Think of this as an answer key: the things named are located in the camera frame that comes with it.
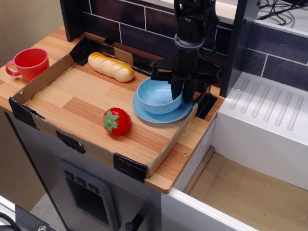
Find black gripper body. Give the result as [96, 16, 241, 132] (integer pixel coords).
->
[150, 36, 221, 84]

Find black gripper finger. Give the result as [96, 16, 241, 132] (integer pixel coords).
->
[171, 78, 183, 100]
[183, 80, 198, 103]

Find light blue bowl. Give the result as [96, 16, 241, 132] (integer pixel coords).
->
[136, 78, 182, 115]

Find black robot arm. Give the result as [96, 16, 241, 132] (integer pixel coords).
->
[150, 0, 221, 103]

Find light blue plate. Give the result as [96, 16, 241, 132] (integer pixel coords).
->
[132, 93, 193, 124]

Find red toy strawberry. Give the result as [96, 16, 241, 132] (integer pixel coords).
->
[103, 107, 132, 136]

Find toy bread loaf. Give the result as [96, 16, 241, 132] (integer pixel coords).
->
[88, 52, 135, 82]

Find white toy sink unit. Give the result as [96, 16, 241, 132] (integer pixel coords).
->
[161, 73, 308, 231]

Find grey toy oven front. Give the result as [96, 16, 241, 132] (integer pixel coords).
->
[9, 115, 162, 231]

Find red plastic cup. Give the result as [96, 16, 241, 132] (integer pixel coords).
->
[5, 48, 50, 82]

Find black device bottom left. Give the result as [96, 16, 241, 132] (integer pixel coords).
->
[0, 206, 58, 231]

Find dark vertical post right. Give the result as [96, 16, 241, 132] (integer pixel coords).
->
[220, 0, 259, 97]

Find dark vertical post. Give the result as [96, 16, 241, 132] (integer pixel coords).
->
[60, 0, 85, 42]
[220, 0, 259, 97]

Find cardboard tray frame with tape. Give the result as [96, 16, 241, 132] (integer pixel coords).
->
[9, 36, 218, 185]

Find black cables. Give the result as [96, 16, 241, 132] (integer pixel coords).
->
[257, 0, 308, 26]

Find dark vertical post left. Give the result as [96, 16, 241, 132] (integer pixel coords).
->
[60, 0, 85, 42]

